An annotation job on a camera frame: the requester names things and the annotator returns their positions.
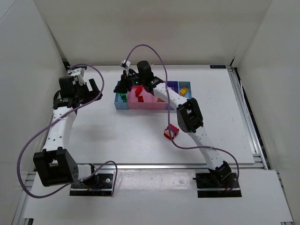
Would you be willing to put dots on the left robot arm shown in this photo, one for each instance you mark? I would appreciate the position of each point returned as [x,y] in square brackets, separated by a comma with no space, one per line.
[54,163]

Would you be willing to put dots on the small pink bin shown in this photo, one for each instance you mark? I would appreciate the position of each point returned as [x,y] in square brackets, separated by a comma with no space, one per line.
[158,105]

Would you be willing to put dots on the aluminium front rail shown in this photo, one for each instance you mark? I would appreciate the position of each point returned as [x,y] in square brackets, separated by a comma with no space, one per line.
[256,165]

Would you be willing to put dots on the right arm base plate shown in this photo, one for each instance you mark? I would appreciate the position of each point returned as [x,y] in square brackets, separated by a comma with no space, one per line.
[209,187]

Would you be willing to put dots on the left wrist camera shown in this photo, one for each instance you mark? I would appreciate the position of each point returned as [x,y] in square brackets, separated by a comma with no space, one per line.
[78,74]

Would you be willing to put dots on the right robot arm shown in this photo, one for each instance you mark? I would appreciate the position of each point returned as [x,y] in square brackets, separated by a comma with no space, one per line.
[189,116]

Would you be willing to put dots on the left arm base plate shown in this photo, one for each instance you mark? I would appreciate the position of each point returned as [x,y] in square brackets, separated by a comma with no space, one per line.
[100,185]

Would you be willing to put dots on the red curved lego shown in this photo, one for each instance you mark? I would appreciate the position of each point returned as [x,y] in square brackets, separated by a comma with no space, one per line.
[140,99]

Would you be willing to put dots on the red purple lego block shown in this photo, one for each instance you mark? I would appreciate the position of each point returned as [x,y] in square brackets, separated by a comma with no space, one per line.
[171,126]

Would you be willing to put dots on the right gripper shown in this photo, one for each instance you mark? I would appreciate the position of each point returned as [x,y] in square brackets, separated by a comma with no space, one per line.
[126,82]

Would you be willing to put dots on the brown lego plate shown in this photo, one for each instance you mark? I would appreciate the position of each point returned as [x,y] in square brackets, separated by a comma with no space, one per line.
[160,100]

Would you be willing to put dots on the light blue left bin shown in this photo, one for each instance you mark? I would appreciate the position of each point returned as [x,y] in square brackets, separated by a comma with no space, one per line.
[119,105]

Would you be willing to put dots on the lavender lego piece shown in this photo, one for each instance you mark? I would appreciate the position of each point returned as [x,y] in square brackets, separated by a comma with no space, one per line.
[174,88]

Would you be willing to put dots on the light blue bin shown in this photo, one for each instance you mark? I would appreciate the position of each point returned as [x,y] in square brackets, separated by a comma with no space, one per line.
[186,84]
[119,105]

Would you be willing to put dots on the red semicircle lego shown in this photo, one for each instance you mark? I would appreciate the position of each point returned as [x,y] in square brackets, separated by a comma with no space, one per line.
[138,91]

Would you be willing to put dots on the large pink bin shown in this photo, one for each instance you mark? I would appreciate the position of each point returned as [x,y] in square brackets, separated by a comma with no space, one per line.
[133,101]

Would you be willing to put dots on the red flower lego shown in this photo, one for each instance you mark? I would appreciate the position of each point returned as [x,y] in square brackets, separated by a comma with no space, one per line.
[168,134]

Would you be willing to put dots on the yellow lego brick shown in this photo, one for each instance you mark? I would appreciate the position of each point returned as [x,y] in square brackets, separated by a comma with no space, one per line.
[183,91]

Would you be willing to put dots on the light blue right bin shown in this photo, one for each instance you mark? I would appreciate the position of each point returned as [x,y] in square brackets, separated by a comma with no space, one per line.
[186,84]

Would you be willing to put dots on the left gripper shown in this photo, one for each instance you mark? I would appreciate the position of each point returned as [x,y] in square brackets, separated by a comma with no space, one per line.
[85,90]

